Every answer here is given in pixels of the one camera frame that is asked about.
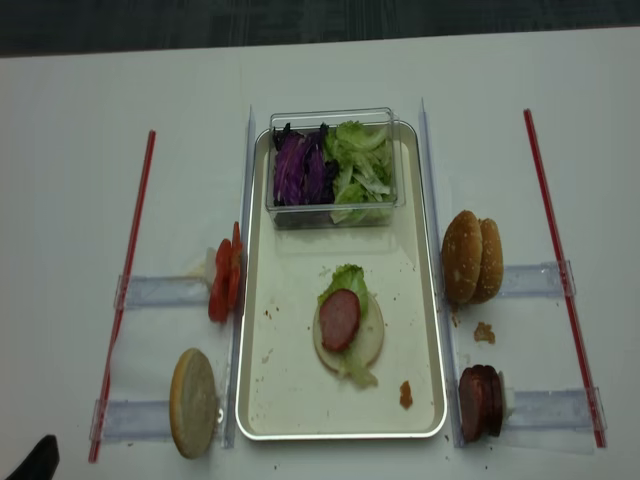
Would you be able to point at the black left arm gripper tip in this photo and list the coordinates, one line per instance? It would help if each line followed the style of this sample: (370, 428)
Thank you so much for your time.
(41, 463)

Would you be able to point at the round meat patty slice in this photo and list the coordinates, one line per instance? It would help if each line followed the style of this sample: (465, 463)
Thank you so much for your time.
(339, 320)

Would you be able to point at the front tomato slice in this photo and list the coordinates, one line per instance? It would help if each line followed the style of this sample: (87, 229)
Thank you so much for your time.
(218, 302)

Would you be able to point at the tomato slice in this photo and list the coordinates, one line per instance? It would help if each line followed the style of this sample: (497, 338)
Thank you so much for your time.
(235, 266)
(218, 302)

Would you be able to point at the rear tomato slice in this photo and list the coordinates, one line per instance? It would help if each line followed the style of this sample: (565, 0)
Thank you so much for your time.
(235, 266)

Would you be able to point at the green lettuce leaf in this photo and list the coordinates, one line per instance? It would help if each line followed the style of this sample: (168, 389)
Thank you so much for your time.
(351, 277)

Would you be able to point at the green shredded lettuce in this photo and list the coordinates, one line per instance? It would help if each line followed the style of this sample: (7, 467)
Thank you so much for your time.
(363, 190)

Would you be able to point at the stack of meat slices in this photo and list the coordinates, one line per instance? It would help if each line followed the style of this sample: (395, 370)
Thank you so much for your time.
(481, 402)

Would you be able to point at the white holder behind meat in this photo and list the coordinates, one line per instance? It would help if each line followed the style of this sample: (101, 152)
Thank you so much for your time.
(508, 398)

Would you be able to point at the pale bun half left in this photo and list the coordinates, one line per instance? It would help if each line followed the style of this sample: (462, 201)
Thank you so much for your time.
(193, 406)

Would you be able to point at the left red tape strip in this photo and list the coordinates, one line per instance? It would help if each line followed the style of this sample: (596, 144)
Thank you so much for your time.
(101, 403)

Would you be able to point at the red tape strip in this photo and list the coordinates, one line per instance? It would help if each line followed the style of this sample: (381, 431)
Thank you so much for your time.
(101, 403)
(599, 431)

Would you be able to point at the left long clear divider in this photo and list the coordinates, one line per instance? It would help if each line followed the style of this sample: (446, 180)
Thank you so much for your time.
(227, 423)

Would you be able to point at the long clear divider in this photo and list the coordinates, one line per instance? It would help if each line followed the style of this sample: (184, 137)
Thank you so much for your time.
(227, 423)
(442, 306)

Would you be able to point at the white holder behind tomatoes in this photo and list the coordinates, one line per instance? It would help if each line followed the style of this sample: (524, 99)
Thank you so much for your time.
(206, 270)

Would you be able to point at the bottom bun slice on tray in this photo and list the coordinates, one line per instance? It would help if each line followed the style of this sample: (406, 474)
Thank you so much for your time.
(367, 343)

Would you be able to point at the brown crumb on tray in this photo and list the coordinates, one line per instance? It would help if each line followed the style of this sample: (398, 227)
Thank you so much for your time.
(406, 399)

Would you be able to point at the purple cabbage leaves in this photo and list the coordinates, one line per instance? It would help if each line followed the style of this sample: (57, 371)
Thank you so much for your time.
(302, 174)

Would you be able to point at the clear plastic salad container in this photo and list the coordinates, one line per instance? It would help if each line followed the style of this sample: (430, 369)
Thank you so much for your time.
(317, 216)

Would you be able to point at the right long clear divider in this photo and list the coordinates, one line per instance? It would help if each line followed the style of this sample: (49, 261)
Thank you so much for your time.
(442, 306)

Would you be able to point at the brown crumb on table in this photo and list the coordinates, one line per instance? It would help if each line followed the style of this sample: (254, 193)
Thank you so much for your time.
(484, 333)

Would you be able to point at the sesame bun front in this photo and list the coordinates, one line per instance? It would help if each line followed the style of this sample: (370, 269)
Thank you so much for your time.
(461, 256)

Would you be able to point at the sesame bun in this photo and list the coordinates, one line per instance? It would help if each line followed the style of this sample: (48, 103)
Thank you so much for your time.
(461, 256)
(491, 265)

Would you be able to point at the sesame bun rear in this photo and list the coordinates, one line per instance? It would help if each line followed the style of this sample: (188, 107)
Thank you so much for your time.
(491, 265)

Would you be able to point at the right red tape strip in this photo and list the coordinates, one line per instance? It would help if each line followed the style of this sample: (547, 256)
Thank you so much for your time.
(599, 431)

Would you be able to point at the lower left clear rail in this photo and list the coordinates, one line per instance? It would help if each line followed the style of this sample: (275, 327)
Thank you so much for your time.
(124, 420)

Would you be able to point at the clear rail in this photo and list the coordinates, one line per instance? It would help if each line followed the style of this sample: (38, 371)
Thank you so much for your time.
(549, 279)
(573, 409)
(165, 291)
(124, 420)

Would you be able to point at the upper left clear rail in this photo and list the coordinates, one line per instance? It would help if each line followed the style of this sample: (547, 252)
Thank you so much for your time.
(165, 291)

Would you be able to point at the lower right clear rail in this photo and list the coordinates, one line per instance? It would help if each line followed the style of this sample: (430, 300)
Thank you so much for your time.
(573, 409)

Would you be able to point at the upper right clear rail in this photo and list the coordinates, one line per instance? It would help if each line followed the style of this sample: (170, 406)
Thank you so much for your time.
(549, 279)

